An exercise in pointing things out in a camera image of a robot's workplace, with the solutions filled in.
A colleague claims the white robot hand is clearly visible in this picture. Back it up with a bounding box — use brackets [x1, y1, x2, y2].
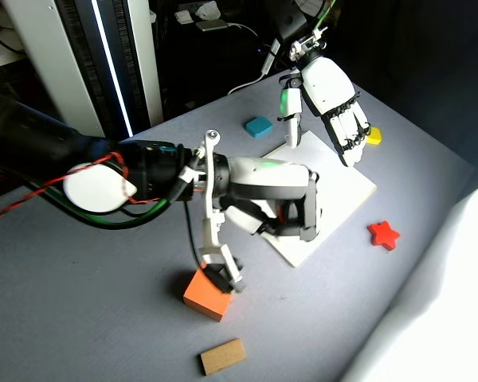
[277, 57, 371, 168]
[218, 156, 323, 243]

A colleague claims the orange foam block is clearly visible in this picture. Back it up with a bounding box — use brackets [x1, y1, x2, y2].
[182, 267, 234, 322]

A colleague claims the blue rounded block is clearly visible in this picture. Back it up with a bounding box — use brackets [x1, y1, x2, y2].
[245, 115, 274, 139]

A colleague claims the white paper board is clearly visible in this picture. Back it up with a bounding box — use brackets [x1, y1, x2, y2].
[261, 130, 378, 268]

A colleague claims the red star block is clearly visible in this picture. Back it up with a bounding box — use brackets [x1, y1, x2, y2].
[367, 220, 402, 251]

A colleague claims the silver power bank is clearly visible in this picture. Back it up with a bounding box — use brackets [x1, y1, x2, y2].
[194, 18, 229, 33]

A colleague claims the white crumpled object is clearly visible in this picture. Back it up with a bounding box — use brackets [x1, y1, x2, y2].
[194, 0, 221, 21]

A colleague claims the brown cork block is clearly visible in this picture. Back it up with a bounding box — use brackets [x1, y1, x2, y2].
[200, 337, 248, 376]

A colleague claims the grey table cloth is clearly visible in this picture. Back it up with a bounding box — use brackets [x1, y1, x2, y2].
[0, 59, 478, 382]

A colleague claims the white blurred foreground shell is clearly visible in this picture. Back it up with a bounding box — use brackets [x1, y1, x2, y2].
[342, 185, 478, 382]

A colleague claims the silver white metal column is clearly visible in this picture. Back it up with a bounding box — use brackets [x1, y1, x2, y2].
[0, 0, 164, 139]

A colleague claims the white cable adapter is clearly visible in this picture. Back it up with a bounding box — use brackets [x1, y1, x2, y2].
[261, 38, 282, 75]

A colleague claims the thin white charging cable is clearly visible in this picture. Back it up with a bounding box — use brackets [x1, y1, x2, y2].
[225, 21, 272, 49]

